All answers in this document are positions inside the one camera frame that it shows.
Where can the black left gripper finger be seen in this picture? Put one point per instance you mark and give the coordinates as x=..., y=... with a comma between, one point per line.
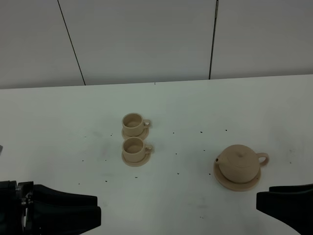
x=50, y=198
x=55, y=220

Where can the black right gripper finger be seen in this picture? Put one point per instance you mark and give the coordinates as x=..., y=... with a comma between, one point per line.
x=292, y=189
x=293, y=208

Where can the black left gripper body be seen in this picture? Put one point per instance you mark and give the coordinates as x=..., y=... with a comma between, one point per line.
x=16, y=206

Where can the beige teapot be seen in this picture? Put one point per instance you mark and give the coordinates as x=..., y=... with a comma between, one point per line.
x=240, y=164

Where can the beige teapot saucer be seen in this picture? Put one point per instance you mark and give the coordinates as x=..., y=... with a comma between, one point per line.
x=235, y=186

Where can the near beige teacup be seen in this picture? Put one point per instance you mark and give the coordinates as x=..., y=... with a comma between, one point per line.
x=135, y=150

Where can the beige teacup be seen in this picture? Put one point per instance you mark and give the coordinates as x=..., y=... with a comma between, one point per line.
x=135, y=150
x=134, y=120

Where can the near beige saucer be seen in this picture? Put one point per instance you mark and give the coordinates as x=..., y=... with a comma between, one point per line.
x=144, y=160

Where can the far beige teacup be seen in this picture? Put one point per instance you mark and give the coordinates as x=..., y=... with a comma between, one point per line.
x=134, y=120

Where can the far beige saucer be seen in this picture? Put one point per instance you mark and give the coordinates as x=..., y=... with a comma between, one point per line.
x=140, y=132

